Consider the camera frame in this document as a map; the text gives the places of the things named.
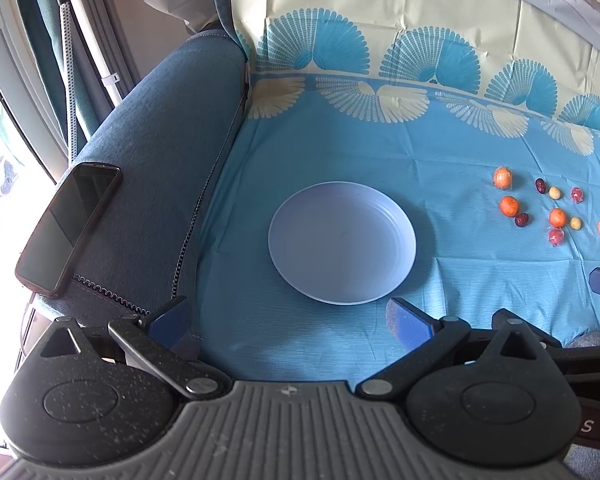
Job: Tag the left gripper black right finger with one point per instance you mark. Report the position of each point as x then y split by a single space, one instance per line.
430 344

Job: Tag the orange tangerine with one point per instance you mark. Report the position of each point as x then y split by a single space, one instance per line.
509 206
558 218

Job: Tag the dark red jujube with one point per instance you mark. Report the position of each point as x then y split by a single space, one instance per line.
540 185
522 219

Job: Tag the grey metal stand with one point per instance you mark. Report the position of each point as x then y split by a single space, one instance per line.
95 22

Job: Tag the wrapped red fruit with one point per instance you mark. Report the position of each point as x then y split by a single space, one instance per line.
577 195
556 237

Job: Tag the blue patterned cloth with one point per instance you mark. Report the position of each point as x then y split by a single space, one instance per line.
422 100

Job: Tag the light purple plate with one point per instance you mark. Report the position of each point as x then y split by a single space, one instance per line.
342 243

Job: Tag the teal curtain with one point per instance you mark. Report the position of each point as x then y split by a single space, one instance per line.
41 21

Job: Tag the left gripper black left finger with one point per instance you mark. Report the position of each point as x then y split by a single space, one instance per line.
146 343

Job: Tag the black smartphone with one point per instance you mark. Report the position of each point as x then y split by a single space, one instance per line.
65 226

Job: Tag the tan longan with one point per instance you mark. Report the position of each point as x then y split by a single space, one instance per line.
575 223
555 193

